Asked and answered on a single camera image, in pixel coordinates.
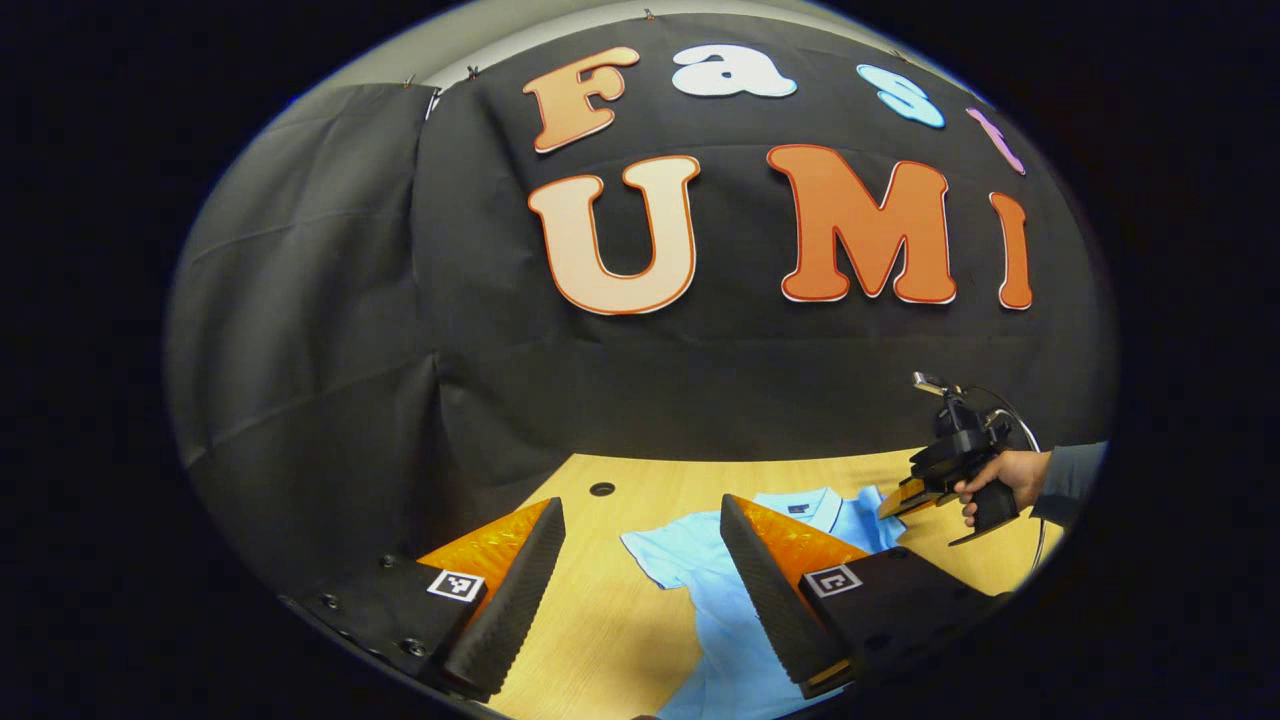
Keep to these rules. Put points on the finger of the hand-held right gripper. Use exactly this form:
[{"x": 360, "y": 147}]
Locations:
[{"x": 905, "y": 497}]

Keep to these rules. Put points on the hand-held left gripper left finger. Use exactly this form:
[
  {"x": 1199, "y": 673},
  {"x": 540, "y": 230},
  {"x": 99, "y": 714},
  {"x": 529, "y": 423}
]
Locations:
[{"x": 510, "y": 610}]

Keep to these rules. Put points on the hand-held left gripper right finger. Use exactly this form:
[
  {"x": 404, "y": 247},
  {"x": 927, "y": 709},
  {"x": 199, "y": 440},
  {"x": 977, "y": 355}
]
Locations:
[{"x": 770, "y": 600}]

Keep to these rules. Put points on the light blue T-shirt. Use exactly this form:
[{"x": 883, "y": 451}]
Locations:
[{"x": 725, "y": 650}]

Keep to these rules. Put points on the black backdrop cloth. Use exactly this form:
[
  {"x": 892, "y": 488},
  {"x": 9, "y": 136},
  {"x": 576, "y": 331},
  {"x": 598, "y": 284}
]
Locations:
[{"x": 500, "y": 400}]

